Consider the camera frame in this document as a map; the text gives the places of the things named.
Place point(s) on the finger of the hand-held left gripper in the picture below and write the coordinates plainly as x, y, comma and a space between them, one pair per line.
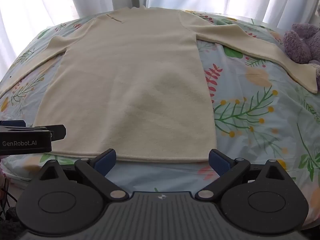
12, 123
58, 131

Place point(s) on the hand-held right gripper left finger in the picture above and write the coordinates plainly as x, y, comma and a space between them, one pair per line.
108, 160

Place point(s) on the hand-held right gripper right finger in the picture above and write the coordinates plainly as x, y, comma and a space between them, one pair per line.
218, 160

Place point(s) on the cream long-sleeve sweater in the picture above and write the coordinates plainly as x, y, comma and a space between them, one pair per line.
130, 85

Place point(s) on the floral bed sheet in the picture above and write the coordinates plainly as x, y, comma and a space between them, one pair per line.
250, 105

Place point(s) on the white curtain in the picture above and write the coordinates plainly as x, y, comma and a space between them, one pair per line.
37, 0

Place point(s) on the purple plush toy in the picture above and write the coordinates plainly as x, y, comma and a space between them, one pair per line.
300, 45

